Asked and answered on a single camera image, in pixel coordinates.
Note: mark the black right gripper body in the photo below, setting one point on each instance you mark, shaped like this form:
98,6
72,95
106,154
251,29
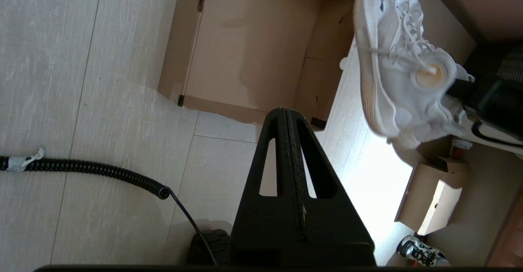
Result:
470,96

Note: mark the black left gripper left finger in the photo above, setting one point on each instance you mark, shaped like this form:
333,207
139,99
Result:
253,219

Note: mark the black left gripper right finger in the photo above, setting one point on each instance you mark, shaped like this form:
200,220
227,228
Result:
335,219

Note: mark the white mesh sneaker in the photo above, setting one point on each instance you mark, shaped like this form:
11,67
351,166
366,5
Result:
400,84

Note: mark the cardboard shoe box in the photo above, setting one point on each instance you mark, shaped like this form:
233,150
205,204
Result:
253,47

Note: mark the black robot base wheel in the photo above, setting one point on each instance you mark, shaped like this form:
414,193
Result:
210,245

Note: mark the small open cardboard box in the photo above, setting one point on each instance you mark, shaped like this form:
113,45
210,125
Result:
433,198

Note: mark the dark woven basket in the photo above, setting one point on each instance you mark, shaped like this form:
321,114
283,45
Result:
512,65

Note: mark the sneaker with black laces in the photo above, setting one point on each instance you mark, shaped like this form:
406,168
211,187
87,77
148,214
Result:
421,253

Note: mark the pink cabinet dark trim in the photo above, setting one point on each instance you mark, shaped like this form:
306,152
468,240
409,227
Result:
490,2

